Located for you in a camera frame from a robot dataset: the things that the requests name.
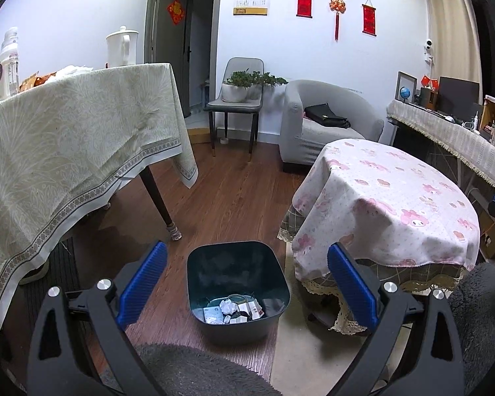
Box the white crumpled plastic bag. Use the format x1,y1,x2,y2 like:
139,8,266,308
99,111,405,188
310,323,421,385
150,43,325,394
51,64,95,80

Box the orange snack packets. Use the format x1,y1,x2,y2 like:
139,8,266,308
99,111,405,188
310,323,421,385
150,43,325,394
18,72,58,93

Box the black handbag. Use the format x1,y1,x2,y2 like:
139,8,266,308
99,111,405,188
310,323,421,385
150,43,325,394
304,103,351,129

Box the blue white plastic packet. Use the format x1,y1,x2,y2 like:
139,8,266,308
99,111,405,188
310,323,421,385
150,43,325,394
203,306,225,326

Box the dark striped floor mat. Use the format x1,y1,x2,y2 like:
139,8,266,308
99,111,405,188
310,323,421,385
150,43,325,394
22,235,87,339

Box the potted plant small white pot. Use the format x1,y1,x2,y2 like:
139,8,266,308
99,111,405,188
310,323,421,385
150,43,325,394
249,71,289,100

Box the large red white cardboard box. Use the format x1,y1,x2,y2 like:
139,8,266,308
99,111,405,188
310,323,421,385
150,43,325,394
243,299,267,319

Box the beige curtain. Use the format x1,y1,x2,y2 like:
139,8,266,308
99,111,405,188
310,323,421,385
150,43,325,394
425,0,485,104

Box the black monitor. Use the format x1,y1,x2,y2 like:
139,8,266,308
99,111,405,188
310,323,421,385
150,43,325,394
437,76,480,117

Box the potted plant large white pot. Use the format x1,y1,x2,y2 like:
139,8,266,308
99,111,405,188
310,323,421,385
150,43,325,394
222,70,252,104

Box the grey dining chair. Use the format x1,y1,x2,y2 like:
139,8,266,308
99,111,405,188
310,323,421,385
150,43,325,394
203,58,265,161

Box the round table pink printed tablecloth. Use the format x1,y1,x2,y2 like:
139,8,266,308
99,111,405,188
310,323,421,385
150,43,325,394
292,138,481,283

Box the grey armchair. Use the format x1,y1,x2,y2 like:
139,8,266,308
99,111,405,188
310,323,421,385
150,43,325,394
279,80,385,174

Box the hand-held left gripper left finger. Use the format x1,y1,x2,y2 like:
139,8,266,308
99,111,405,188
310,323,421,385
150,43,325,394
27,240,168,396

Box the grey slipper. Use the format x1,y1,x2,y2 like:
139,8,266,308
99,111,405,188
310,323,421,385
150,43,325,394
18,262,50,285

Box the beige floor rug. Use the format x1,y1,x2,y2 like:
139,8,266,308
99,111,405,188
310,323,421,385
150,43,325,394
270,241,397,396

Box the red door ornament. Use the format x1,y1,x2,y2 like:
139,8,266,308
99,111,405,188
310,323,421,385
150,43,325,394
167,0,186,25

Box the brown wooden box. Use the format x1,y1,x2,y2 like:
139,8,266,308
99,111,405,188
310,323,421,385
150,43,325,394
420,86,439,110

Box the grey fuzzy clothing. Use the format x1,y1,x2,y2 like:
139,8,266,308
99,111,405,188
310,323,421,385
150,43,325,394
101,262,495,396

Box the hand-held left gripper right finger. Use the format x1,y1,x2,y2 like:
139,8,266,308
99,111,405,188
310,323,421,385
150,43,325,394
327,243,465,396

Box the plaid lace-trimmed under tablecloth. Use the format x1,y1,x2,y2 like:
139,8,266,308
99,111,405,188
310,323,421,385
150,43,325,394
277,204,467,336

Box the white plastic bottle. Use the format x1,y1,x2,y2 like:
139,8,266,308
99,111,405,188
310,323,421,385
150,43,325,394
0,27,22,100

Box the white electric kettle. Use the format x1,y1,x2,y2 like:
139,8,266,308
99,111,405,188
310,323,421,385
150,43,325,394
106,26,140,68

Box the grey picture frame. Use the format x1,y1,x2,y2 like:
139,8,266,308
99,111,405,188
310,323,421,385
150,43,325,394
396,71,418,104

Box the long desk lace-trimmed cloth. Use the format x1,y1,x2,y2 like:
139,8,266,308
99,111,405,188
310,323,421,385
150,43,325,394
386,99,495,199

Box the side table grey-green tablecloth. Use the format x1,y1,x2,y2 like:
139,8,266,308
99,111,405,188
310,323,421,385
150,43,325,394
0,63,199,345

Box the white security camera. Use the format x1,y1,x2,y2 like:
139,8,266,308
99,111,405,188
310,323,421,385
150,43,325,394
421,38,437,66

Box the dark teal trash bin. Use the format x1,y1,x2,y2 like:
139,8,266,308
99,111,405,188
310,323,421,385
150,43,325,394
186,240,291,346

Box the dark grey door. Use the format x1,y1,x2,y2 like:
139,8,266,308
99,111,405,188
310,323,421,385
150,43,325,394
145,0,223,120

